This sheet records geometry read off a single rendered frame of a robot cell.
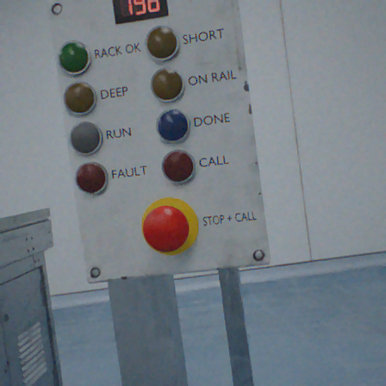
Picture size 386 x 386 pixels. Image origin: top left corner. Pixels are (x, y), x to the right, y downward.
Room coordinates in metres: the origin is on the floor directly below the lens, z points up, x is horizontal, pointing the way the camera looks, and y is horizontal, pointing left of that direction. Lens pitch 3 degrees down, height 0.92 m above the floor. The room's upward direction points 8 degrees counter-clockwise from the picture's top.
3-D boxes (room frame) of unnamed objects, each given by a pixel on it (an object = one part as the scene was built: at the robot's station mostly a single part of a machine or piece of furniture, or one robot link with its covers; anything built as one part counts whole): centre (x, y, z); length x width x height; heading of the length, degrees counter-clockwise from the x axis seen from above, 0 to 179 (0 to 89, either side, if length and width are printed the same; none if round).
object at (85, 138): (0.49, 0.09, 0.96); 0.03 x 0.01 x 0.03; 82
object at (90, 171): (0.49, 0.09, 0.92); 0.03 x 0.01 x 0.03; 82
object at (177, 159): (0.48, 0.01, 0.92); 0.03 x 0.01 x 0.03; 82
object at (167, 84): (0.48, 0.01, 0.99); 0.03 x 0.01 x 0.03; 82
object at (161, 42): (0.48, 0.01, 1.03); 0.03 x 0.01 x 0.03; 82
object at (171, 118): (0.48, 0.01, 0.96); 0.03 x 0.01 x 0.03; 82
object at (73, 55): (0.49, 0.09, 1.03); 0.03 x 0.01 x 0.03; 82
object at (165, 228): (0.48, 0.02, 0.87); 0.04 x 0.04 x 0.04; 82
